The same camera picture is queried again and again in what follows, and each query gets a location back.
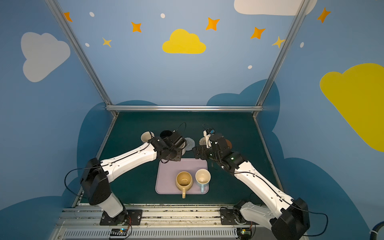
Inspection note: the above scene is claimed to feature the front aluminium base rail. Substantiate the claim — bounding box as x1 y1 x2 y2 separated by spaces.
50 204 275 240

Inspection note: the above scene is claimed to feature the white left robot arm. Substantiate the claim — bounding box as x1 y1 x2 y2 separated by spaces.
80 138 187 222

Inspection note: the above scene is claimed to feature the lilac serving tray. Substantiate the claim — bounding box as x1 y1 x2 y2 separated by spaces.
155 159 211 197

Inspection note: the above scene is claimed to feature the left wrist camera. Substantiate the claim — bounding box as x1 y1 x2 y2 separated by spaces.
168 131 187 149

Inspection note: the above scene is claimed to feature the black mug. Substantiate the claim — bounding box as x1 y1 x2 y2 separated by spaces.
160 130 173 139

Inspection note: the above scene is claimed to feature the brown wooden coaster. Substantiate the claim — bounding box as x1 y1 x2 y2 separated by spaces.
226 139 233 149

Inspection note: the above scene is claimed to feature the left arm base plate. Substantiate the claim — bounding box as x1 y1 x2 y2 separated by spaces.
100 209 143 226

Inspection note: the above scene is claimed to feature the purple mug cream inside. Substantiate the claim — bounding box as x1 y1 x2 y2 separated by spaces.
141 131 155 143

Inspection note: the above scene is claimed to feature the beige woven coaster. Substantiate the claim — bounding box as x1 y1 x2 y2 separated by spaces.
199 137 207 146

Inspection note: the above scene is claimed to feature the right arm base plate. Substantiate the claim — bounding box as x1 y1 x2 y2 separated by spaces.
219 207 258 226

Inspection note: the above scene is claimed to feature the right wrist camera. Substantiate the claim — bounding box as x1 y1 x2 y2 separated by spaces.
203 128 228 149

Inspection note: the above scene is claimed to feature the horizontal aluminium frame rail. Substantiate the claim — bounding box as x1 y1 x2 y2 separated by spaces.
106 105 263 112

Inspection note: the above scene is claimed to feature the right circuit board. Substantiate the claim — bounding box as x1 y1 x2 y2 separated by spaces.
236 228 252 240

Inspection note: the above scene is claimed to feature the left circuit board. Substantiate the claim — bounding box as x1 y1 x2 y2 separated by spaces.
109 228 129 240

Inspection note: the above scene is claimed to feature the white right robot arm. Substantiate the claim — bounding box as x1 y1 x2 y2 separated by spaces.
193 146 310 240

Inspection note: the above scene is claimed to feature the aluminium frame post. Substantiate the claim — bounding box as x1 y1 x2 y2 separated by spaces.
45 0 113 107
253 0 311 121

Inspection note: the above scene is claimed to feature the circuit board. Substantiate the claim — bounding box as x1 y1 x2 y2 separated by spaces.
109 228 129 240
236 228 252 240

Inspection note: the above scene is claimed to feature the grey woven coaster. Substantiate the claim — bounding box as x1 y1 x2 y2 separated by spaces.
185 138 196 152

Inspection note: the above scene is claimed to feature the right aluminium frame post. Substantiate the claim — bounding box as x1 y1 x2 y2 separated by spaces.
253 0 311 121

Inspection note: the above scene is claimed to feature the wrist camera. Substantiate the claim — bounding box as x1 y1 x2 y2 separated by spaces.
203 128 228 149
168 131 187 149

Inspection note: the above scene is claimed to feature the left aluminium frame post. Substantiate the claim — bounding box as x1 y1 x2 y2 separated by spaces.
45 0 113 107

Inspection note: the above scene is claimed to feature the light blue mug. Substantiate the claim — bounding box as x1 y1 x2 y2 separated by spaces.
195 169 211 194

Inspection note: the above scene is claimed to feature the yellow mug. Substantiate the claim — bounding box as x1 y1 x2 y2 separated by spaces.
176 172 193 199

